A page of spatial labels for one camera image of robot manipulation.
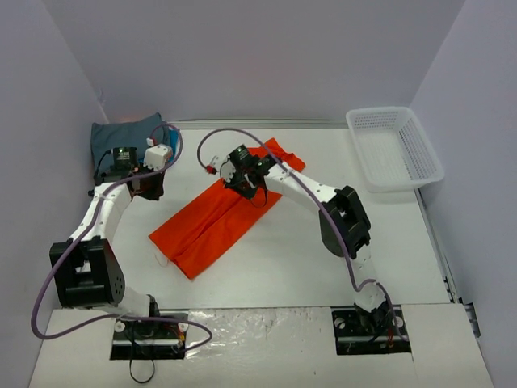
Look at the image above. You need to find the orange t shirt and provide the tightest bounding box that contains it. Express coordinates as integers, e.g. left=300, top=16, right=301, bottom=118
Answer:
left=148, top=137, right=306, bottom=280

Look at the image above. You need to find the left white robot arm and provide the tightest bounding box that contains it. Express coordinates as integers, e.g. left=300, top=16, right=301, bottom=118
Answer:
left=49, top=144, right=173, bottom=338

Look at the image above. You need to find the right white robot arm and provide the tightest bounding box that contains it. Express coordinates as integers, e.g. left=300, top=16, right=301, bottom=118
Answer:
left=219, top=145, right=390, bottom=334

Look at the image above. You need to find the folded blue t shirt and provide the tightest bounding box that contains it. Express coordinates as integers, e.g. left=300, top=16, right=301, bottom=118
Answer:
left=169, top=129, right=179, bottom=153

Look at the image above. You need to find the folded grey t shirt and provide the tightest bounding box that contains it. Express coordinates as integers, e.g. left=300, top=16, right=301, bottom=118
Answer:
left=90, top=112, right=162, bottom=173

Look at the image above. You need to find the white plastic basket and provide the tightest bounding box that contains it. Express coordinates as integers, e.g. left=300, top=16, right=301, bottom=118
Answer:
left=346, top=107, right=444, bottom=193

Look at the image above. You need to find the white foam board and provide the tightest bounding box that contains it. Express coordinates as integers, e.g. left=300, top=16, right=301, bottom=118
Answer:
left=31, top=304, right=492, bottom=387

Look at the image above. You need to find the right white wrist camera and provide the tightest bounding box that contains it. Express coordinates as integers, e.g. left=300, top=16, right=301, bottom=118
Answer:
left=212, top=156, right=236, bottom=183

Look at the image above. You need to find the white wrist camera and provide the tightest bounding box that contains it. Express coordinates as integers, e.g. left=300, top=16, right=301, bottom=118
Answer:
left=142, top=144, right=173, bottom=171
left=212, top=156, right=236, bottom=183

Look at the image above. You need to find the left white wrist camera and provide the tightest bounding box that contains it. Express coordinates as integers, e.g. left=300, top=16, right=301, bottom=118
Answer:
left=142, top=144, right=173, bottom=171

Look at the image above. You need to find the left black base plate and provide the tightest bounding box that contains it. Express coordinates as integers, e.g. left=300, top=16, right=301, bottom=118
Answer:
left=110, top=319, right=188, bottom=361

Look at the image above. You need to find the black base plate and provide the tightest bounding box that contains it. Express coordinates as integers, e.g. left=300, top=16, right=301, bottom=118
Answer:
left=331, top=306, right=411, bottom=356
left=110, top=319, right=188, bottom=361

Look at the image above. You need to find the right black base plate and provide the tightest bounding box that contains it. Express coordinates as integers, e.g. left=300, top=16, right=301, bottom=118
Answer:
left=331, top=306, right=411, bottom=356

